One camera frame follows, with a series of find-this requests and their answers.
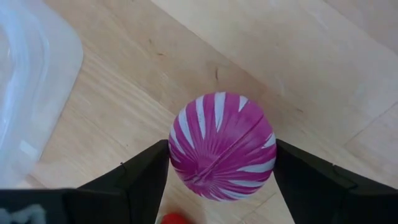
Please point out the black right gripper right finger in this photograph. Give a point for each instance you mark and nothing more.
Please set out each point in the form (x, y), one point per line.
(320, 193)

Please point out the purple white striped toy onion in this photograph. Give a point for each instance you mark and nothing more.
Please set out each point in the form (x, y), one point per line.
(222, 146)

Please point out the red toy strawberry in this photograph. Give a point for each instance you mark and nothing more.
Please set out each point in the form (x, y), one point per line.
(174, 219)

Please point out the clear plastic tupperware container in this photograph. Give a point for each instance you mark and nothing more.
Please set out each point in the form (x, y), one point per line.
(28, 93)

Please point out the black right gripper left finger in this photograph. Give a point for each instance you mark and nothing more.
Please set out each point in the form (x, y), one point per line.
(136, 189)

